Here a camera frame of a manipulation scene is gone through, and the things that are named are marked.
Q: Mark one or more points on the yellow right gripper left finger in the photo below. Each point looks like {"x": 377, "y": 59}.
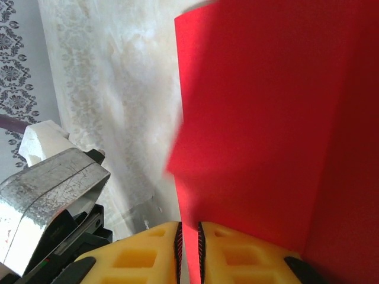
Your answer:
{"x": 133, "y": 257}

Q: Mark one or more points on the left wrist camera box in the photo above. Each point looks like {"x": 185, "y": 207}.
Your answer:
{"x": 53, "y": 183}

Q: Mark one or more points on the red cloth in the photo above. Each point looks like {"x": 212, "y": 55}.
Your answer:
{"x": 266, "y": 118}

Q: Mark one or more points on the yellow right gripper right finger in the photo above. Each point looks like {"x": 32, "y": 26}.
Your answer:
{"x": 242, "y": 260}

